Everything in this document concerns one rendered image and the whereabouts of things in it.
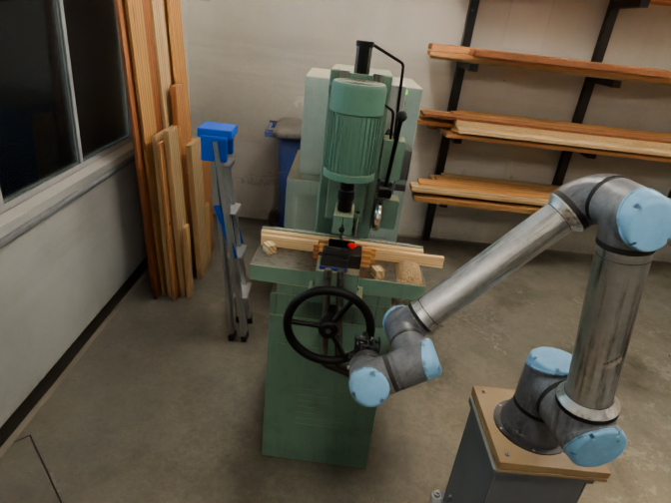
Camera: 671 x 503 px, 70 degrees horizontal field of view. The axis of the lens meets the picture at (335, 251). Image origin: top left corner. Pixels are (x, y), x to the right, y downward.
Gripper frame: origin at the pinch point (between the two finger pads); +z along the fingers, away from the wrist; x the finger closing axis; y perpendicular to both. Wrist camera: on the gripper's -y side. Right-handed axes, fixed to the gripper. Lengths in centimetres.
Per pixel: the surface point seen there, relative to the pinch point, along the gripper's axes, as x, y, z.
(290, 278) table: 26.8, 15.6, 19.6
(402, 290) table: -11.8, 16.4, 19.3
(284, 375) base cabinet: 26.5, -24.0, 33.9
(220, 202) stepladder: 73, 37, 93
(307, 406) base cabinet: 17, -37, 39
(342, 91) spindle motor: 16, 77, 7
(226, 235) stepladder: 70, 21, 98
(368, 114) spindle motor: 7, 71, 8
